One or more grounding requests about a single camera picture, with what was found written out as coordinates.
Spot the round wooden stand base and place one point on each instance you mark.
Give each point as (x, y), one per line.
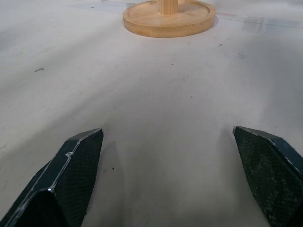
(169, 21)

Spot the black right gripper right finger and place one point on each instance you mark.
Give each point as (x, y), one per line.
(267, 170)

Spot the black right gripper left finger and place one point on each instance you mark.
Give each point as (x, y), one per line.
(68, 179)

